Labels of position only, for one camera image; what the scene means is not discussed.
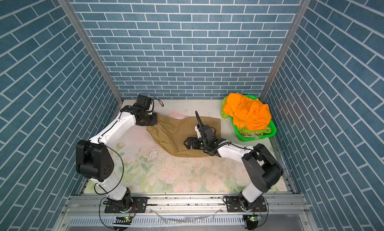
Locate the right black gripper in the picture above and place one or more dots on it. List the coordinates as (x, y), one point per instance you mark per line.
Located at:
(194, 145)

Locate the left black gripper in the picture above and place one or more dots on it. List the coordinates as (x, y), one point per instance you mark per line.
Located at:
(154, 121)

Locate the tan drawstring shorts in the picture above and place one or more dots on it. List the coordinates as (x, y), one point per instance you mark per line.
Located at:
(170, 134)

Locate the green perforated plastic basket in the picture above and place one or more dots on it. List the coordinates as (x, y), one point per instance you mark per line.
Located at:
(250, 118)

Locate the orange shorts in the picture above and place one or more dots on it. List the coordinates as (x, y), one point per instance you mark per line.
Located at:
(246, 112)

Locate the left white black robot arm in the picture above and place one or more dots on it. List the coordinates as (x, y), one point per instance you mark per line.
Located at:
(93, 158)

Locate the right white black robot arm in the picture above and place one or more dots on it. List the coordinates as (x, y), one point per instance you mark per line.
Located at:
(262, 168)

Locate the light green garment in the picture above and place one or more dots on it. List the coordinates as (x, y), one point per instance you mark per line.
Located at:
(243, 133)

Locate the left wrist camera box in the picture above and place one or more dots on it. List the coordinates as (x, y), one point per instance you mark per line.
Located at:
(144, 102)

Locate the aluminium front rail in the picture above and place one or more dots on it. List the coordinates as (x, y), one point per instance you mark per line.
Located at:
(207, 204)

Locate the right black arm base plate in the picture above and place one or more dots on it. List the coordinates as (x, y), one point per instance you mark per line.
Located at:
(236, 204)

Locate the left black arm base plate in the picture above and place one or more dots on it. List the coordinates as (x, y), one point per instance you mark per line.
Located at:
(126, 205)

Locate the left aluminium corner post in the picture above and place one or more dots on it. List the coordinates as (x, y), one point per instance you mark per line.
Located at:
(80, 30)

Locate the aluminium corner post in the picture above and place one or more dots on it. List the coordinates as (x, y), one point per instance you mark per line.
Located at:
(303, 6)
(80, 30)

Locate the right aluminium corner post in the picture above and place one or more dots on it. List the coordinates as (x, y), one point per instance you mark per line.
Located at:
(303, 6)

